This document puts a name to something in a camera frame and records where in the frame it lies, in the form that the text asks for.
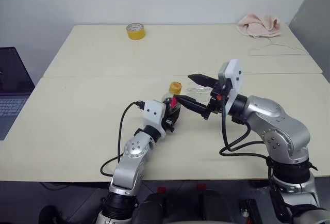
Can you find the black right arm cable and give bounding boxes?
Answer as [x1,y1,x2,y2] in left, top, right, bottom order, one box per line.
[218,102,271,163]

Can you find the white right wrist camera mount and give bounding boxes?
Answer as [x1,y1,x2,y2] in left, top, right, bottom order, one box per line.
[218,58,245,116]

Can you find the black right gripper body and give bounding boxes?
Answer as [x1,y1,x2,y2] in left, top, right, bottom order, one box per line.
[203,78,230,121]

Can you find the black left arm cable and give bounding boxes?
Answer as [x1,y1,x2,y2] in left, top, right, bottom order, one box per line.
[100,101,145,178]

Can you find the yellow tape roll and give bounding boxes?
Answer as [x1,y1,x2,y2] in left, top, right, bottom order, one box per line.
[126,22,146,41]

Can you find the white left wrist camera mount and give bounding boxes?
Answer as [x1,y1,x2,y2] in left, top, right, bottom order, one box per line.
[143,100,167,138]

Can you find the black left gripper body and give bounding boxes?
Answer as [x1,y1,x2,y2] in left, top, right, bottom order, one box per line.
[161,115,179,134]

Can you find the yellow-capped dark drink bottle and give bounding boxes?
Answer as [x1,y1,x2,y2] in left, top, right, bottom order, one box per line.
[161,81,183,126]

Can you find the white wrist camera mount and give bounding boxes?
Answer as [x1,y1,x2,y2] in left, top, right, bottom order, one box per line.
[143,100,167,138]
[218,58,245,116]

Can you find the thin white wire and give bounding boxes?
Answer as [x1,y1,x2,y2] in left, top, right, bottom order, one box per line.
[247,38,309,57]

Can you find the grey laptop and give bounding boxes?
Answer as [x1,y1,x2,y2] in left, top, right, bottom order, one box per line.
[0,47,36,141]

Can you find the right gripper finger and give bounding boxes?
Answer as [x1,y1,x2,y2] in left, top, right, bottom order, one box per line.
[187,73,220,88]
[174,94,211,118]

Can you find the pink towel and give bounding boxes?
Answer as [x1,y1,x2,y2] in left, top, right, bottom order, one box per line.
[236,13,282,39]

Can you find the dark rounded shape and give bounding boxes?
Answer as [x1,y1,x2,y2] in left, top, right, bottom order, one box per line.
[139,193,171,224]

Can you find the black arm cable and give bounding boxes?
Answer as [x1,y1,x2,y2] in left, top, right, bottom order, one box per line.
[100,101,145,178]
[218,102,271,163]

